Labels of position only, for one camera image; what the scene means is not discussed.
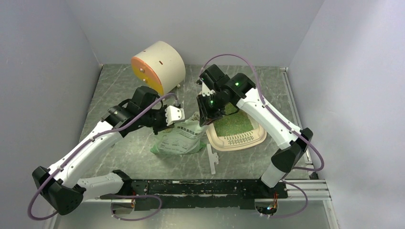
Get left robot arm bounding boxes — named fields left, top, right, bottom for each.
left=27, top=86, right=183, bottom=221

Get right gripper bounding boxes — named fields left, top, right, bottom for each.
left=196, top=90, right=229, bottom=127

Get green cat litter bag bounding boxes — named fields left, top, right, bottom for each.
left=150, top=112, right=208, bottom=155

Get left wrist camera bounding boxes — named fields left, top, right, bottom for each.
left=165, top=105, right=185, bottom=126

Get beige litter box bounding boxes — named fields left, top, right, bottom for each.
left=206, top=103, right=267, bottom=151

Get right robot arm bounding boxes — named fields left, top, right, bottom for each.
left=197, top=64, right=313, bottom=198

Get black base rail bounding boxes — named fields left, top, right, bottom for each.
left=115, top=179, right=288, bottom=210

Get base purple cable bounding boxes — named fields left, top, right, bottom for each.
left=110, top=193, right=162, bottom=222

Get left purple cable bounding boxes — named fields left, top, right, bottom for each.
left=27, top=92, right=181, bottom=221

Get round beige drawer cabinet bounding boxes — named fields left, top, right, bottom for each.
left=130, top=41, right=186, bottom=95

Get green litter pellets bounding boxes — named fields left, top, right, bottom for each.
left=213, top=103, right=254, bottom=137

